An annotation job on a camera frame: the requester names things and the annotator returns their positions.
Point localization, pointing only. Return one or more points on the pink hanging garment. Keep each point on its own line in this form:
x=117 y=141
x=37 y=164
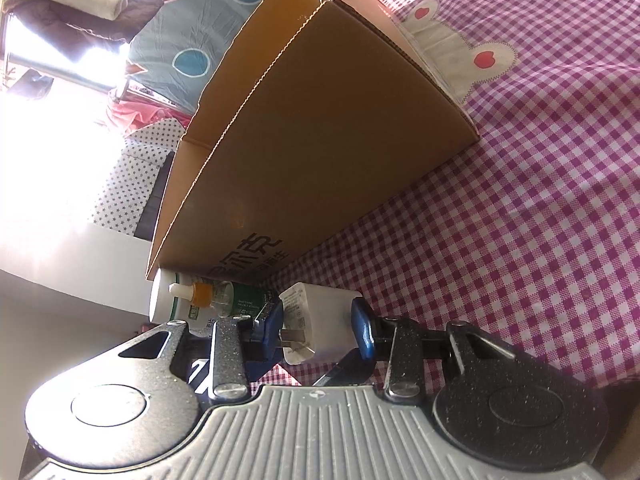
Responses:
x=135 y=115

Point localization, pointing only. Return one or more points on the green dropper bottle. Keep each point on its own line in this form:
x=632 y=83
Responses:
x=220 y=297

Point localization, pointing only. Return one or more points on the dark cabinet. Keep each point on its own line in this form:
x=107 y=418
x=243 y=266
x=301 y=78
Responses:
x=150 y=210

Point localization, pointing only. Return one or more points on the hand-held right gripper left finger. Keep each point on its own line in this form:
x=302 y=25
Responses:
x=272 y=329

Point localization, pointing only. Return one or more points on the purple checkered tablecloth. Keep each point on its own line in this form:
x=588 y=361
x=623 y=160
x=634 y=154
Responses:
x=525 y=210

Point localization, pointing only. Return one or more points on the black hanging garment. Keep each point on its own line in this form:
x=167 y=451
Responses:
x=32 y=85

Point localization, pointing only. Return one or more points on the dark maroon hanging garment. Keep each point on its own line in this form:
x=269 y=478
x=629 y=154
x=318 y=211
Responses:
x=55 y=22

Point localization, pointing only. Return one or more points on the white charger plug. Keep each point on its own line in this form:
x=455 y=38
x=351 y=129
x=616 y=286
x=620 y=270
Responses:
x=325 y=320

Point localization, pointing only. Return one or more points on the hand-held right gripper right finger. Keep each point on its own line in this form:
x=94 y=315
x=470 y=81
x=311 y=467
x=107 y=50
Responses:
x=362 y=331

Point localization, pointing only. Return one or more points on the brown cardboard box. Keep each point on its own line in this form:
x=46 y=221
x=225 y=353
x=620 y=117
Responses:
x=325 y=135

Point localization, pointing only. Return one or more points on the white star-patterned cloth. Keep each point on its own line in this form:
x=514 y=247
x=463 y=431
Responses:
x=120 y=185

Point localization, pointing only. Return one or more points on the white bottle with green label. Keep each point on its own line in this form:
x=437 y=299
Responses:
x=162 y=300

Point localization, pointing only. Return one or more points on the blue quilt with circles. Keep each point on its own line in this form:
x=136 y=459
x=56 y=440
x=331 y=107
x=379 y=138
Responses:
x=200 y=25

